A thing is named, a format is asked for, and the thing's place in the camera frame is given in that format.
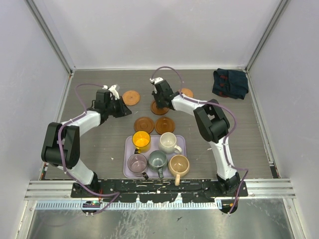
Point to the aluminium frame post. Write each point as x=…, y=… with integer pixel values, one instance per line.
x=48, y=34
x=266, y=34

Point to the left aluminium frame post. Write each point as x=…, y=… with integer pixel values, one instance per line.
x=48, y=34

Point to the white ceramic mug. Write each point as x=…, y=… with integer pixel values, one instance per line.
x=168, y=143

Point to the yellow glass mug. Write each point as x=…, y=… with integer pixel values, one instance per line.
x=141, y=141

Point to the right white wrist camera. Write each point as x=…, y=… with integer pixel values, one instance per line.
x=154, y=81

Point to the grey green ceramic mug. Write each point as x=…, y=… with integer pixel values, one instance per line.
x=157, y=162

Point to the front aluminium rail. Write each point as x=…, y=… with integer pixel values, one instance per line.
x=256, y=188

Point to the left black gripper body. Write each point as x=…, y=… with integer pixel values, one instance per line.
x=115, y=108

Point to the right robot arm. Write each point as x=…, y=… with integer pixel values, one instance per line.
x=212, y=124

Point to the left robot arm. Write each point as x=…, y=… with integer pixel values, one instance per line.
x=61, y=147

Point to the beige ceramic mug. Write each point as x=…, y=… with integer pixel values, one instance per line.
x=178, y=166

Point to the wooden coaster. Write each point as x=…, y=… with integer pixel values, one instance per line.
x=164, y=124
x=144, y=124
x=158, y=111

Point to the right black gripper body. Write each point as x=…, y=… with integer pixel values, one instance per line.
x=159, y=98

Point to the lavender plastic tray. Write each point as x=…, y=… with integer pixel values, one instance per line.
x=130, y=149

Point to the slotted white cable duct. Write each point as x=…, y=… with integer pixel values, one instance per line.
x=93, y=205

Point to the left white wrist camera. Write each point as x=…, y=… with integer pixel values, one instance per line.
x=114, y=90

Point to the right aluminium frame post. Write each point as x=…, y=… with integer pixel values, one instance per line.
x=266, y=34

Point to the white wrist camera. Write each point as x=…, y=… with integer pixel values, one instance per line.
x=114, y=90
x=154, y=81

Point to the woven rattan coaster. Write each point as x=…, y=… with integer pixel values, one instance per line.
x=131, y=97
x=187, y=92

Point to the dark blue folded cloth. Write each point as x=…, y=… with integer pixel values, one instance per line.
x=230, y=84

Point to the clear purple glass mug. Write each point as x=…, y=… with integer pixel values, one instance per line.
x=138, y=164

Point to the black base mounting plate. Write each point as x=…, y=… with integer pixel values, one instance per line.
x=160, y=191

